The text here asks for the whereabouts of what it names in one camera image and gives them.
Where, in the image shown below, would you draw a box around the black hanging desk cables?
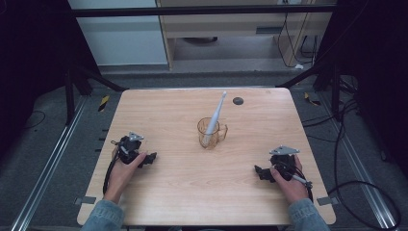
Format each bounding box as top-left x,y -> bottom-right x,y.
276,12 -> 319,69

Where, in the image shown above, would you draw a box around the person's right hand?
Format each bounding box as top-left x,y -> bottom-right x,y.
268,154 -> 310,205

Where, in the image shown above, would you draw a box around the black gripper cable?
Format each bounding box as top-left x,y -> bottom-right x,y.
271,162 -> 315,204
102,149 -> 120,196

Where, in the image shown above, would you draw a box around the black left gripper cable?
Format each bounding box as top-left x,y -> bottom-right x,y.
102,149 -> 120,196

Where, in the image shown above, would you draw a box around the thin black floor cable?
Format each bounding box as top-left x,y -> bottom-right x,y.
23,110 -> 47,131

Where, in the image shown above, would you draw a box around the person's left hand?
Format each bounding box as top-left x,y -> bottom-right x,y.
102,148 -> 148,205

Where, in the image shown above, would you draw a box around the yellow black striped tape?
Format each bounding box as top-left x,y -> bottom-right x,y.
303,91 -> 322,107
97,94 -> 111,113

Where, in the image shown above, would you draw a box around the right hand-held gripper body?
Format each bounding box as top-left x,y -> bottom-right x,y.
268,144 -> 301,182

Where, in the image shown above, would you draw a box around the black curtain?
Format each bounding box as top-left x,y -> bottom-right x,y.
0,0 -> 101,160
316,0 -> 408,179

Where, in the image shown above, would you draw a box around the aluminium floor rail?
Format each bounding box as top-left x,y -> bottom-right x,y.
319,91 -> 399,231
9,95 -> 89,231

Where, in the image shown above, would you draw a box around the black floor cable loop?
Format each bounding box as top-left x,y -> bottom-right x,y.
301,95 -> 402,231

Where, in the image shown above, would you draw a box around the black frame strut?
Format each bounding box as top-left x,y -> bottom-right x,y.
275,60 -> 343,122
64,64 -> 129,127

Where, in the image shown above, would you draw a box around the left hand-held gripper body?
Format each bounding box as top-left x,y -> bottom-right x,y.
110,131 -> 145,166

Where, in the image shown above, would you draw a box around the white cabinet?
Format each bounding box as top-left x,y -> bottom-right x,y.
67,0 -> 168,67

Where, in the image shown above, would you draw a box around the amber glass cup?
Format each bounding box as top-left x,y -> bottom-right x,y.
196,116 -> 229,150

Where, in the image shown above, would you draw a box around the white electric toothbrush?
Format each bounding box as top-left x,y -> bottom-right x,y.
202,90 -> 228,146

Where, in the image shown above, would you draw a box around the light wooden desk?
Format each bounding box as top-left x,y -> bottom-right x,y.
155,0 -> 336,70

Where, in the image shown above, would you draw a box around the grey metal table bracket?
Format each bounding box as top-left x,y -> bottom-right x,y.
316,195 -> 340,207
74,195 -> 97,206

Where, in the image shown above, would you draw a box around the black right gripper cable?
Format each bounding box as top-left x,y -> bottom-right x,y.
271,162 -> 315,204

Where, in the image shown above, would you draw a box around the black horizontal frame bar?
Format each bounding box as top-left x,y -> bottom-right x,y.
68,4 -> 337,18

